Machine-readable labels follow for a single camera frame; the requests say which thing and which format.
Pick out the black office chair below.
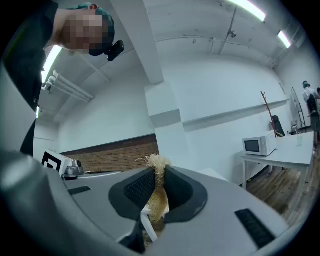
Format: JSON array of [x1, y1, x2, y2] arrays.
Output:
[[271, 114, 287, 137]]

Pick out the wooden coat rack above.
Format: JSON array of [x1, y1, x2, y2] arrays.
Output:
[[260, 90, 286, 139]]

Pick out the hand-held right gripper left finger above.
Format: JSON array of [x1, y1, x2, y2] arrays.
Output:
[[61, 166, 157, 253]]

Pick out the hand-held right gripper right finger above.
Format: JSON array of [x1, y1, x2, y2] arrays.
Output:
[[149, 164, 291, 256]]

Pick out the beige loofah scrubber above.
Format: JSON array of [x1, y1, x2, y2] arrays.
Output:
[[134, 154, 174, 227]]

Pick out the white microwave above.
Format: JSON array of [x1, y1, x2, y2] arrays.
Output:
[[241, 130, 278, 157]]

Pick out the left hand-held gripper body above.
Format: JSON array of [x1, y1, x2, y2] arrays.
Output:
[[41, 149, 85, 180]]

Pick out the white table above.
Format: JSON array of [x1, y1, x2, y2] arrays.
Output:
[[239, 130, 316, 195]]

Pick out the person's head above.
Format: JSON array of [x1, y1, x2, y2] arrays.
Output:
[[51, 4, 112, 56]]

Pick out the white ceiling pipes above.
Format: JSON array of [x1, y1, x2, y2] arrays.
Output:
[[44, 69, 95, 102]]

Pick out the black head camera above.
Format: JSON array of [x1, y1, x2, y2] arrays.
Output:
[[106, 39, 125, 62]]

